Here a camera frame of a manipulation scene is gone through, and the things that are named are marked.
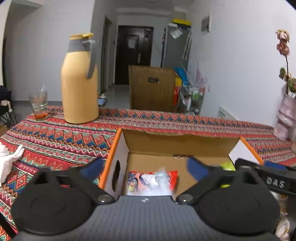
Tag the large brown cardboard box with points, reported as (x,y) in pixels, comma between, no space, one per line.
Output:
(150,95)

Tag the yellow box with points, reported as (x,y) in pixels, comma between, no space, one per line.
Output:
(181,21)

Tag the white door notice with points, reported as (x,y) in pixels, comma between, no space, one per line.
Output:
(131,43)

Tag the dried rose bouquet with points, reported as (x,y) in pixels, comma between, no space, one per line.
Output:
(283,46)

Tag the yellow-green snack packet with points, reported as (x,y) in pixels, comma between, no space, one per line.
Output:
(227,166)

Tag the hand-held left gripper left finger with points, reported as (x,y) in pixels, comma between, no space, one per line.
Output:
(92,168)

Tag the glass cup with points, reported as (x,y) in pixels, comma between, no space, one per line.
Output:
(39,104)

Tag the blue plastic object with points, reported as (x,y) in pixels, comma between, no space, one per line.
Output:
(181,74)

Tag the white folded umbrella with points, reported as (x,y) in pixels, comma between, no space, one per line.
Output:
(187,46)

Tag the clear plastic bag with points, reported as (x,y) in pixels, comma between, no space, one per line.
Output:
(175,33)

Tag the pink vase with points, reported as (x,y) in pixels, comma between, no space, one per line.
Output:
(284,120)

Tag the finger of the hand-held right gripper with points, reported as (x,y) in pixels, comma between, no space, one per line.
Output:
(274,165)

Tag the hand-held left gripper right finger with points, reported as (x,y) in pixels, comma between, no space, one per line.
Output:
(196,168)

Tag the white cloth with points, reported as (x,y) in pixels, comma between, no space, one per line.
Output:
(7,160)

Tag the yellow thermos jug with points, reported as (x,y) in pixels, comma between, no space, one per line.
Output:
(78,92)

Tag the dark door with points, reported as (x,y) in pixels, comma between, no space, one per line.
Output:
(124,64)

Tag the red cardboard box pumpkin print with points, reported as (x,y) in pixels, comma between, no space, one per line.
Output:
(150,161)

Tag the patterned red tablecloth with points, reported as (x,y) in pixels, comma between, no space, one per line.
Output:
(57,139)

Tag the wall electrical panel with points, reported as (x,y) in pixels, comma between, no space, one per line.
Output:
(205,24)

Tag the pink patterned paper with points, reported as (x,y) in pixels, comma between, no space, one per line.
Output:
(201,77)

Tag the grey refrigerator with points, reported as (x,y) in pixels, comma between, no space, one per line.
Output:
(175,51)

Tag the red snack packet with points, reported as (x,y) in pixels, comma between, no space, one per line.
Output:
(138,180)

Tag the black chair with clothes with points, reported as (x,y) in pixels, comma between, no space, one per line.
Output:
(5,102)

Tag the white wall plate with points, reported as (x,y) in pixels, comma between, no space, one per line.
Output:
(226,113)

